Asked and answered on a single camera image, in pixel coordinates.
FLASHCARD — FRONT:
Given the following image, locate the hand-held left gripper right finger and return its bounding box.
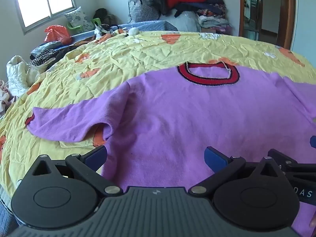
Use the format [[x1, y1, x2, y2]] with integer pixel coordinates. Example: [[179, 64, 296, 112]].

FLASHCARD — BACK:
[[188, 146, 285, 198]]

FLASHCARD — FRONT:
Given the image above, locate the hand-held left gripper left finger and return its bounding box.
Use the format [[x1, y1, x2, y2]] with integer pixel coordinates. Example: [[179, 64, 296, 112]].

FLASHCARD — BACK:
[[25, 146, 124, 198]]

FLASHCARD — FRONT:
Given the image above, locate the purple sweater with red trim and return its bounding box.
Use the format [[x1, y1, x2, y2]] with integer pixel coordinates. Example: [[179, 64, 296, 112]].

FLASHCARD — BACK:
[[27, 61, 316, 237]]

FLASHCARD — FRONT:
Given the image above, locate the white pink cloth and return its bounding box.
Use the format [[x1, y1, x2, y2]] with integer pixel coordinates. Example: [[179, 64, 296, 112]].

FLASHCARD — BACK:
[[0, 80, 18, 119]]

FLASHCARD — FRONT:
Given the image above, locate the white quilted cloth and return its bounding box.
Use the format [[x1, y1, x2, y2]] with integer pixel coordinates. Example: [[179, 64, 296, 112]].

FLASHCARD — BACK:
[[6, 55, 50, 97]]

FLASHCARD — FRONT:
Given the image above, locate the zebra striped cloth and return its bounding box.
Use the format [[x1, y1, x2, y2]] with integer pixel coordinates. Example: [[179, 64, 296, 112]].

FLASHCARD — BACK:
[[30, 48, 60, 67]]

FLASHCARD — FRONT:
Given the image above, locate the yellow carrot print quilt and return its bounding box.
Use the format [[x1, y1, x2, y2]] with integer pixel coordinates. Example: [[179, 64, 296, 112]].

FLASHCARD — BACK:
[[0, 30, 316, 203]]

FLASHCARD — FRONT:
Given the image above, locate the orange plastic bag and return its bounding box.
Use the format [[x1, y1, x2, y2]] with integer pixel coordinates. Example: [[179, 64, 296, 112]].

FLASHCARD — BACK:
[[44, 25, 72, 45]]

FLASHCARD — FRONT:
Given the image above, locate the green plastic chair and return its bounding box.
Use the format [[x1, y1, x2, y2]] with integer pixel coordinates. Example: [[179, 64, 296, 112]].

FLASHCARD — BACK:
[[67, 17, 102, 34]]

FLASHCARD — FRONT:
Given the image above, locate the patterned grey cushion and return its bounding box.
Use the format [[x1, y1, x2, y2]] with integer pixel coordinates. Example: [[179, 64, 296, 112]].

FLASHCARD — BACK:
[[65, 7, 95, 31]]

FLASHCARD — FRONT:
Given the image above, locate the white stuffed bag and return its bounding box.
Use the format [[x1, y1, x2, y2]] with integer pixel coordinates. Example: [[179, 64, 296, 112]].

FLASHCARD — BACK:
[[158, 11, 201, 32]]

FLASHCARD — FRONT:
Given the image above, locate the dark backpack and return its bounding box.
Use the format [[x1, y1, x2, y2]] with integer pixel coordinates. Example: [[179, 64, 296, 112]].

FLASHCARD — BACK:
[[93, 8, 118, 26]]

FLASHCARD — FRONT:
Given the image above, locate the houndstooth bag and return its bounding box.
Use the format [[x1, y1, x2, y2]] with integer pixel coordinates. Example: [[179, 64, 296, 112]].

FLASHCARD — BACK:
[[128, 0, 161, 24]]

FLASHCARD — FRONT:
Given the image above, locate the window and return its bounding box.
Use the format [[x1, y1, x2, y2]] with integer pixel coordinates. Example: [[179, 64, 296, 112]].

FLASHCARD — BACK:
[[13, 0, 76, 35]]

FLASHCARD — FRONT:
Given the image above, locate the wooden door frame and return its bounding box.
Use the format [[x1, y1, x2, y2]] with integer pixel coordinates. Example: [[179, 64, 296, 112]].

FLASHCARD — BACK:
[[238, 0, 297, 52]]

